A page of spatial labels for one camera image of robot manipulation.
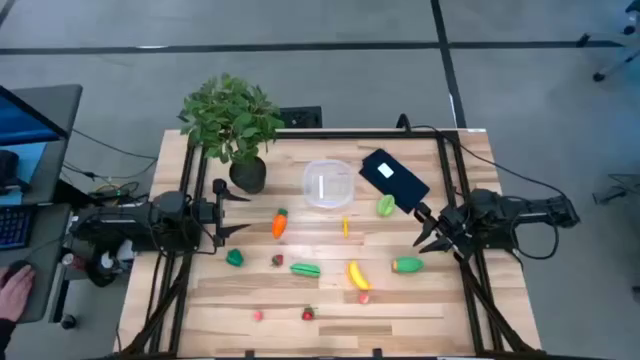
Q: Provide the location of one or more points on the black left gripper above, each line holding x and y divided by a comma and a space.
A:
202, 211

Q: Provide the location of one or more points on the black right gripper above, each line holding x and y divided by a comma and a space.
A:
455, 225

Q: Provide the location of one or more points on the green toy avocado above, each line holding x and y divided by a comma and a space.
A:
409, 264

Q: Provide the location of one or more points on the dark green toy bell pepper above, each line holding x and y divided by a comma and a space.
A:
234, 258

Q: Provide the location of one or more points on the orange toy carrot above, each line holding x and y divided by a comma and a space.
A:
279, 226

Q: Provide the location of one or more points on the light green toy fruit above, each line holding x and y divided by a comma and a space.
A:
386, 206

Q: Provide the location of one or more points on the red toy strawberry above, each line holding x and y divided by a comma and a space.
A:
277, 260
308, 314

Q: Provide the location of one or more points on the yellow toy banana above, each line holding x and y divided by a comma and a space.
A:
357, 276

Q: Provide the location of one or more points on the small yellow toy vegetable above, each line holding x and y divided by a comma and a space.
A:
345, 227

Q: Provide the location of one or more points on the green toy pea pod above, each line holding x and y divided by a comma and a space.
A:
305, 270

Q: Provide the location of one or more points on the pink toy fruit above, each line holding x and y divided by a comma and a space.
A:
258, 315
364, 298

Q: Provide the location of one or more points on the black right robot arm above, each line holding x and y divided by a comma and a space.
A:
525, 210

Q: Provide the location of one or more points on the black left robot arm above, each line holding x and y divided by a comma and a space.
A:
125, 220

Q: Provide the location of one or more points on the person's forearm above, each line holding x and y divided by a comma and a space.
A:
5, 335

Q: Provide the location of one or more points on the clear plastic tupperware container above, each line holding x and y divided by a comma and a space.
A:
328, 183

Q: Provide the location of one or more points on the dark blue cloth, white label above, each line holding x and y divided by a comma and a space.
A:
400, 185

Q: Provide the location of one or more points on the green potted plant, black pot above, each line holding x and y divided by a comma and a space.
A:
230, 115

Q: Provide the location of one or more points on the black floor outlet box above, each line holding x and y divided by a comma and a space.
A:
301, 117

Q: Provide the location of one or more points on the red soda can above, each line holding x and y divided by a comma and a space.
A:
73, 261

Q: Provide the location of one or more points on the grey desk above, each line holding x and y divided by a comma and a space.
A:
47, 260

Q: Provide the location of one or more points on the black desk caster wheel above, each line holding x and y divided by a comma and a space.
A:
68, 321

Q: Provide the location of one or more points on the black keyboard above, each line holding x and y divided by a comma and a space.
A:
14, 227

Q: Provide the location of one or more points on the black computer mouse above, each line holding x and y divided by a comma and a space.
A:
19, 265

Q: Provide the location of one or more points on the black round desk device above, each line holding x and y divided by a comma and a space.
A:
9, 170

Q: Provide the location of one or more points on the computer monitor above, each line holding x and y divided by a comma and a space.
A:
20, 125

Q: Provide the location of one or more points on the person's hand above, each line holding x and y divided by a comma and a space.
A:
15, 295

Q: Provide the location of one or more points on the office chair base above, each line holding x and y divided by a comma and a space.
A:
612, 40

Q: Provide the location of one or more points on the black aluminium table frame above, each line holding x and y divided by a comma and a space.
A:
350, 134

